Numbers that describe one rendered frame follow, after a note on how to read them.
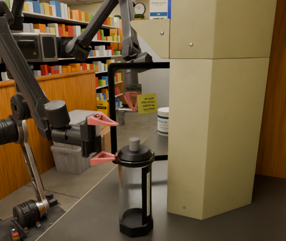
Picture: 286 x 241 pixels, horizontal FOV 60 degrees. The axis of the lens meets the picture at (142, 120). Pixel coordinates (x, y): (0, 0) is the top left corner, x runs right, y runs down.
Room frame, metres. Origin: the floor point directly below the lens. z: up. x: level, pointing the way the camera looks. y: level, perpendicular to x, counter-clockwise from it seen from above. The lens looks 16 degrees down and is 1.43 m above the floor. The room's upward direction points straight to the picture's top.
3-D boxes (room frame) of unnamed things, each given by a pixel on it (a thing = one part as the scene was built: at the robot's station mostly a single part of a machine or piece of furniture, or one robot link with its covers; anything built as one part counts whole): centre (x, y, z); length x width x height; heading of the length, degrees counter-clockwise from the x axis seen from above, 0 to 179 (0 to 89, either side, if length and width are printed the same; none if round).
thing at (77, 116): (2.98, 0.82, 0.49); 0.60 x 0.42 x 0.33; 159
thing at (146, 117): (0.95, -0.02, 1.19); 0.30 x 0.01 x 0.40; 99
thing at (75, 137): (0.68, 0.18, 1.19); 0.07 x 0.07 x 0.10; 69
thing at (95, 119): (0.65, 0.11, 1.23); 0.09 x 0.07 x 0.07; 69
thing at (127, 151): (0.62, 0.02, 1.18); 0.09 x 0.09 x 0.07
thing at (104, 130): (3.57, 0.64, 0.14); 0.41 x 0.32 x 0.28; 165
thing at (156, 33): (0.85, -0.08, 1.46); 0.32 x 0.11 x 0.10; 159
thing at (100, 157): (0.65, 0.11, 1.16); 0.09 x 0.07 x 0.07; 69
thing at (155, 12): (0.77, -0.05, 1.54); 0.05 x 0.05 x 0.06; 85
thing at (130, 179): (0.62, 0.02, 1.06); 0.11 x 0.11 x 0.21
